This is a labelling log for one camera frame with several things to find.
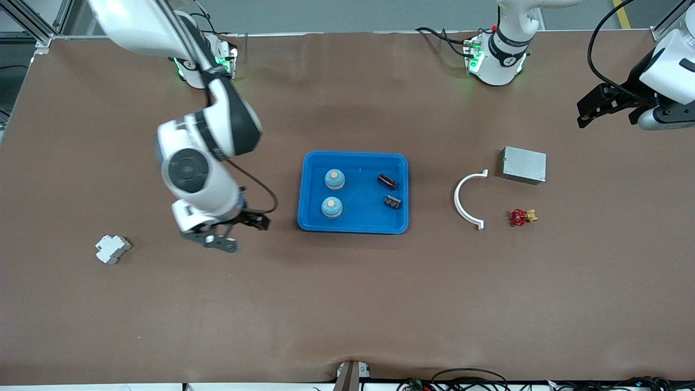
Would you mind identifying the white curved plastic clamp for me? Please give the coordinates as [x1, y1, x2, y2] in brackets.
[453, 169, 489, 231]

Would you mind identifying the white circuit breaker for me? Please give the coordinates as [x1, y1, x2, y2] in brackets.
[96, 235, 132, 266]

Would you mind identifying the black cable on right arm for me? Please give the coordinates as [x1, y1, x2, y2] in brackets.
[155, 0, 279, 215]

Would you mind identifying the aluminium frame profile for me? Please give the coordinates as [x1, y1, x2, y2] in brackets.
[0, 0, 74, 52]
[649, 11, 677, 41]

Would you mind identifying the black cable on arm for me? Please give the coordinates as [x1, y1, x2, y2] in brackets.
[155, 0, 279, 215]
[588, 0, 652, 101]

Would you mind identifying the red handle brass valve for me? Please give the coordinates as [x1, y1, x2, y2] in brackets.
[509, 208, 538, 228]

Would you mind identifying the black cable at arm base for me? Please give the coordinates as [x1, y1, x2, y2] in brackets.
[415, 26, 473, 58]

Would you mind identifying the metal table clamp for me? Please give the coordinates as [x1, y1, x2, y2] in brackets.
[336, 361, 371, 391]

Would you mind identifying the black looped cable bundle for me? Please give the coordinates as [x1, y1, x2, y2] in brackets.
[398, 368, 511, 391]

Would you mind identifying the grey metal power supply box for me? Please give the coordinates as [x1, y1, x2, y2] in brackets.
[502, 146, 547, 186]

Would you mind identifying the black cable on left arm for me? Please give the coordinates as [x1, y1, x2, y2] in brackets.
[588, 0, 652, 101]

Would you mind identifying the blue plastic tray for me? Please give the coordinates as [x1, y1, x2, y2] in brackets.
[297, 151, 409, 235]

